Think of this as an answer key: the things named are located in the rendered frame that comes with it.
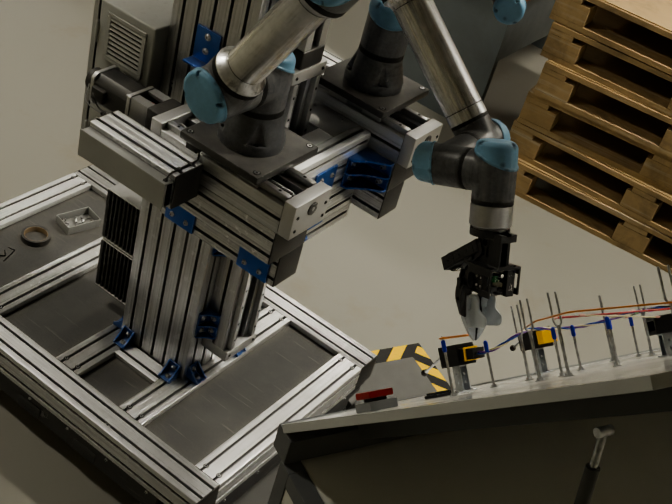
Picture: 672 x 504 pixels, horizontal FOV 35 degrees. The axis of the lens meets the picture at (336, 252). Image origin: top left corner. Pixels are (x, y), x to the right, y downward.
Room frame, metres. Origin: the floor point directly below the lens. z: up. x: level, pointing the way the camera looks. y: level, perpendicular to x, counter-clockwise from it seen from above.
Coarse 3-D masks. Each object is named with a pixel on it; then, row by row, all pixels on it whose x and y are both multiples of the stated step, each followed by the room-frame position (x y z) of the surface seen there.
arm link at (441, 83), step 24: (384, 0) 1.88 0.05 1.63; (408, 0) 1.87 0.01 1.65; (432, 0) 1.89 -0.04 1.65; (408, 24) 1.85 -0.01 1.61; (432, 24) 1.85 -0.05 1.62; (432, 48) 1.83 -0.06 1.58; (456, 48) 1.86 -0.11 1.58; (432, 72) 1.82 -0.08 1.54; (456, 72) 1.82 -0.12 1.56; (456, 96) 1.79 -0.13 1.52; (456, 120) 1.78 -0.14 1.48; (480, 120) 1.78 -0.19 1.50
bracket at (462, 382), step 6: (456, 366) 1.57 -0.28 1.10; (462, 366) 1.58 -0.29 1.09; (456, 372) 1.56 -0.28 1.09; (462, 372) 1.57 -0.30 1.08; (456, 378) 1.56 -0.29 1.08; (462, 378) 1.57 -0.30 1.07; (468, 378) 1.56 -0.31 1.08; (456, 384) 1.55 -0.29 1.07; (462, 384) 1.54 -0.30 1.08; (468, 384) 1.55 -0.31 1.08; (462, 390) 1.54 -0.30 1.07; (468, 390) 1.54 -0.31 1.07
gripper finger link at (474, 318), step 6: (474, 294) 1.55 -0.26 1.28; (468, 300) 1.54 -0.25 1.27; (474, 300) 1.54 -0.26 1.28; (468, 306) 1.54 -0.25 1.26; (474, 306) 1.54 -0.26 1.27; (468, 312) 1.54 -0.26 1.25; (474, 312) 1.53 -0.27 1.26; (480, 312) 1.52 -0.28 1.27; (462, 318) 1.54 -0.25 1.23; (468, 318) 1.53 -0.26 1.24; (474, 318) 1.53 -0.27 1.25; (480, 318) 1.52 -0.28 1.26; (468, 324) 1.53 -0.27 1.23; (474, 324) 1.52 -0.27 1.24; (480, 324) 1.51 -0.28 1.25; (486, 324) 1.51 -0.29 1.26; (468, 330) 1.53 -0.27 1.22; (474, 330) 1.54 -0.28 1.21; (474, 336) 1.53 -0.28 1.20
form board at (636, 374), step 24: (624, 360) 1.71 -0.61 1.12; (648, 360) 1.47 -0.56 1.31; (504, 384) 1.55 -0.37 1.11; (528, 384) 1.34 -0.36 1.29; (552, 384) 1.18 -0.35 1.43; (576, 384) 1.06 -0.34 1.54; (600, 384) 1.03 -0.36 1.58; (624, 384) 1.00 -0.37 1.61; (648, 384) 0.98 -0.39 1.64; (408, 408) 1.26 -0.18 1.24; (432, 408) 1.22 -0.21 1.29; (456, 408) 1.19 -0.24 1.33; (480, 408) 1.15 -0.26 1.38; (288, 432) 1.49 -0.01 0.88
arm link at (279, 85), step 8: (288, 56) 2.03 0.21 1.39; (280, 64) 1.99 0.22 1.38; (288, 64) 2.01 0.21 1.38; (272, 72) 1.99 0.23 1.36; (280, 72) 2.00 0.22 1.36; (288, 72) 2.01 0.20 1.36; (272, 80) 1.98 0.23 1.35; (280, 80) 2.00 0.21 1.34; (288, 80) 2.02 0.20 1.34; (264, 88) 1.95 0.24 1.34; (272, 88) 1.98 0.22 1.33; (280, 88) 2.00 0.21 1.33; (288, 88) 2.03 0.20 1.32; (264, 96) 1.96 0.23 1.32; (272, 96) 1.98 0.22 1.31; (280, 96) 2.01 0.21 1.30; (264, 104) 1.98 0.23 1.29; (272, 104) 2.00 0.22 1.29; (280, 104) 2.01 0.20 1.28; (256, 112) 1.98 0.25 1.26; (264, 112) 1.99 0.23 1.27; (272, 112) 2.00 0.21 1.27
